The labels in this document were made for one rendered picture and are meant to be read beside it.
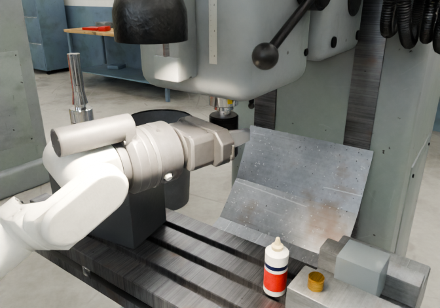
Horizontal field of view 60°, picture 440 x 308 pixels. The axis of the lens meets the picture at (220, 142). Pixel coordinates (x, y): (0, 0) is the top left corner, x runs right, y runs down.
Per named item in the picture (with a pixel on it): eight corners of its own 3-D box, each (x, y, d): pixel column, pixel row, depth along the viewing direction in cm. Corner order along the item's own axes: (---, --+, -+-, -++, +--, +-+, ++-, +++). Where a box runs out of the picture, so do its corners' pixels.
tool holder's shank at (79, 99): (88, 109, 79) (80, 54, 75) (71, 110, 79) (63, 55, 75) (89, 105, 82) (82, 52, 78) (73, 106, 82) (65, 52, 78)
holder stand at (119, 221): (133, 250, 79) (125, 161, 71) (56, 223, 88) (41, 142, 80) (166, 221, 89) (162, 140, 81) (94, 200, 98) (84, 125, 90)
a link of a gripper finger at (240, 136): (246, 142, 63) (217, 152, 59) (247, 124, 62) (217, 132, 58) (253, 145, 62) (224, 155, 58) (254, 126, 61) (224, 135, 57)
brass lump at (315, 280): (319, 295, 52) (320, 284, 52) (304, 288, 53) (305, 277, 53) (325, 286, 54) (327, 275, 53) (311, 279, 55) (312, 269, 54)
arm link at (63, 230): (139, 193, 48) (48, 272, 44) (107, 162, 54) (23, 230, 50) (114, 160, 43) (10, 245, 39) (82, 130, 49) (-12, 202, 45)
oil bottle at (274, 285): (279, 301, 66) (283, 248, 62) (258, 291, 68) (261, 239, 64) (289, 287, 69) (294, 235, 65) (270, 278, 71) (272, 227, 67)
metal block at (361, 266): (373, 308, 53) (380, 273, 51) (331, 289, 56) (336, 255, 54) (384, 287, 57) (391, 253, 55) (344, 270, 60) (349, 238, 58)
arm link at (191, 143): (236, 120, 54) (164, 139, 47) (235, 181, 58) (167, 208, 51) (184, 101, 63) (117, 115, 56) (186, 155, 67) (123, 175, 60)
